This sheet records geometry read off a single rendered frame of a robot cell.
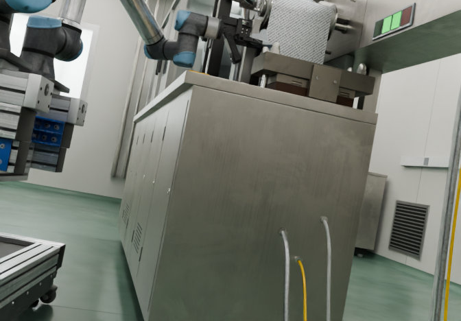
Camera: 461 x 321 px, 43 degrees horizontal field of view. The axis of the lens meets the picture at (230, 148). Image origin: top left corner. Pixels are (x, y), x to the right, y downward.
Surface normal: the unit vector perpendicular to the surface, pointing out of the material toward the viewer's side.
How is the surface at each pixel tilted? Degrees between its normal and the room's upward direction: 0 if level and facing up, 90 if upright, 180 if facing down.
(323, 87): 90
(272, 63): 90
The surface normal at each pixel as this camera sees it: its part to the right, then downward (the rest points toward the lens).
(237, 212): 0.22, 0.00
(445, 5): -0.96, -0.19
